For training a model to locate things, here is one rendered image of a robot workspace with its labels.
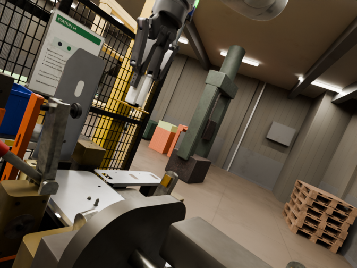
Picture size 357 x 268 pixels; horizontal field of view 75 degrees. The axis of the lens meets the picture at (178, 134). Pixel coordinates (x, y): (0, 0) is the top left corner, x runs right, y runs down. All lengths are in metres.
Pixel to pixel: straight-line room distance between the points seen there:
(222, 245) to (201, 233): 0.02
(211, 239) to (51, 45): 0.92
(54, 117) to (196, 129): 4.56
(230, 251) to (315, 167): 8.08
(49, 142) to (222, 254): 0.35
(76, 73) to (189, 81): 9.23
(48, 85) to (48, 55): 0.11
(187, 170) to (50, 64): 4.28
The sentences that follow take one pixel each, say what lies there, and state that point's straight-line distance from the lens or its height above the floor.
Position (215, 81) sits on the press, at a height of 2.23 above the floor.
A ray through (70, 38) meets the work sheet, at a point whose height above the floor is 1.38.
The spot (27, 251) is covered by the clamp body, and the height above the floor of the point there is 1.07.
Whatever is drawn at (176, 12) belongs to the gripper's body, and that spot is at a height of 1.46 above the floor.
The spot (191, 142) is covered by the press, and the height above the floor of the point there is 0.85.
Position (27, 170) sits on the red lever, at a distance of 0.47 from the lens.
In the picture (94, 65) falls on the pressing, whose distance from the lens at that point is 0.78.
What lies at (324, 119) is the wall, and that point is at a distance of 8.33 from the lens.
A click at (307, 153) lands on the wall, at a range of 8.19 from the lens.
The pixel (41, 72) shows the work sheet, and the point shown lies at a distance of 1.02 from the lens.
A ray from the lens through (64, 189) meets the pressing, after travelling 0.64.
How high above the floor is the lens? 1.27
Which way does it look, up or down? 4 degrees down
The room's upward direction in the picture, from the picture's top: 22 degrees clockwise
